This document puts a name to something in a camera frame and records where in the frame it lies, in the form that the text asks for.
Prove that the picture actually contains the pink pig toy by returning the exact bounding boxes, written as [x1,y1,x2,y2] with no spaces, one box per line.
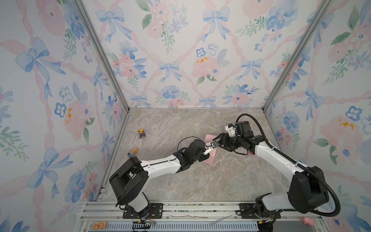
[302,217,315,227]

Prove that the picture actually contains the purple yellow toy figure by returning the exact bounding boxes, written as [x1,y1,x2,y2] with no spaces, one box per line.
[138,129,146,139]

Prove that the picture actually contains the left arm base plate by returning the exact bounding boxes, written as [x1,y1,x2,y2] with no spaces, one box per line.
[123,203,164,220]

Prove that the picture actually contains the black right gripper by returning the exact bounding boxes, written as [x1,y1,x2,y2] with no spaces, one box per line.
[212,132,243,151]

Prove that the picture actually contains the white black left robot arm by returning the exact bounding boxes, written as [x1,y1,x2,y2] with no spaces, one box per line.
[109,138,218,214]

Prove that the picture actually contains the orange blue toy figure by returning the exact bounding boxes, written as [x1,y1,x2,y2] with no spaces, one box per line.
[127,148,139,158]

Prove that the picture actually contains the purple pink wrapping paper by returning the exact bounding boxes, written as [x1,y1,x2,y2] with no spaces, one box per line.
[203,134,217,166]

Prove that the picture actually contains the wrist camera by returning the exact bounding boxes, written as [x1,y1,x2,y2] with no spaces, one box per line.
[203,141,219,156]
[225,121,254,138]

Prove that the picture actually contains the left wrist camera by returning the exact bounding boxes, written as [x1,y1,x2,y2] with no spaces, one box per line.
[203,141,219,156]

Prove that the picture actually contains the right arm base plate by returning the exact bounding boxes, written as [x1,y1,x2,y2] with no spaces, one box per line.
[235,203,277,219]

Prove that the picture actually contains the aluminium front rail frame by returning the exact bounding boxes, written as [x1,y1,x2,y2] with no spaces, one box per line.
[76,201,329,232]

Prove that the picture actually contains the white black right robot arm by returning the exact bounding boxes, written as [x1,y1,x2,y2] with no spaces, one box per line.
[214,133,329,217]

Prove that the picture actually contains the orange tag label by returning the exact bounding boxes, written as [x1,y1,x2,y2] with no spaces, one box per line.
[91,221,107,230]

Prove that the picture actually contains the black corrugated cable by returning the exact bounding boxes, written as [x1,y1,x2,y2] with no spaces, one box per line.
[235,113,341,218]

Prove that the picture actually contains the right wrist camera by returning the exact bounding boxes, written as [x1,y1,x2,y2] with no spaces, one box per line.
[225,121,254,138]

